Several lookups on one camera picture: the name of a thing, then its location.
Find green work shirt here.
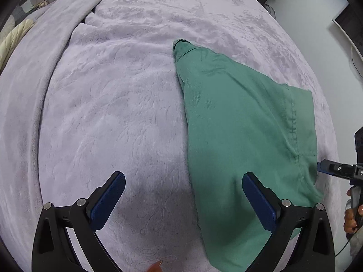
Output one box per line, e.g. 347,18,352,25
174,40,322,271

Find person right hand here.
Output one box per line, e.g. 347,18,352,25
343,205,362,234

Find person left hand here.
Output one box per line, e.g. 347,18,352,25
147,260,163,272

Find purple plush blanket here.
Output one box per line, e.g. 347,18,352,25
1,0,338,271

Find cream knot pillow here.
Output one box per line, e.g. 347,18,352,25
1,19,34,72

